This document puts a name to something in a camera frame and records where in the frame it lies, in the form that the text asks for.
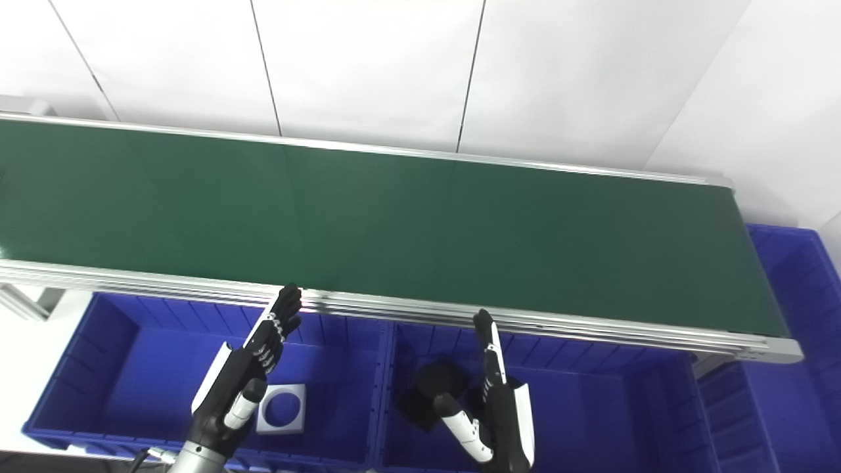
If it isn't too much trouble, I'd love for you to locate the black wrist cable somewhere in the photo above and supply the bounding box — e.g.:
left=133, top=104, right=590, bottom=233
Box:
left=127, top=447, right=179, bottom=473

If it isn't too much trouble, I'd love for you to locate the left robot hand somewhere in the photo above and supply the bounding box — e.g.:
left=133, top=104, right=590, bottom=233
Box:
left=191, top=282, right=303, bottom=455

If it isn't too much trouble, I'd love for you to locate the blue plastic bin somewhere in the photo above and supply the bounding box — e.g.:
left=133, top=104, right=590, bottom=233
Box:
left=695, top=223, right=841, bottom=473
left=378, top=321, right=721, bottom=473
left=22, top=292, right=390, bottom=471

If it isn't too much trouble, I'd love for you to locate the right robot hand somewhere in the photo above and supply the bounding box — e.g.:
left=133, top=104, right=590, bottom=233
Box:
left=432, top=309, right=535, bottom=473

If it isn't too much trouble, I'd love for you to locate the aluminium conveyor leg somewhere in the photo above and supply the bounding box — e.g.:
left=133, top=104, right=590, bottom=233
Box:
left=0, top=282, right=66, bottom=323

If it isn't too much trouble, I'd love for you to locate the white square ring part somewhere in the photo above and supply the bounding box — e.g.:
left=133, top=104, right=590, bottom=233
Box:
left=256, top=384, right=307, bottom=435

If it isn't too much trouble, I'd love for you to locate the green conveyor belt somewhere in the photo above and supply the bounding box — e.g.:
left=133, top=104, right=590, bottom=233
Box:
left=0, top=120, right=790, bottom=340
left=0, top=95, right=804, bottom=366

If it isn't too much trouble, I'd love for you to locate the black block part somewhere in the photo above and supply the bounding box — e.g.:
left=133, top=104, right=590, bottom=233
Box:
left=399, top=360, right=475, bottom=434

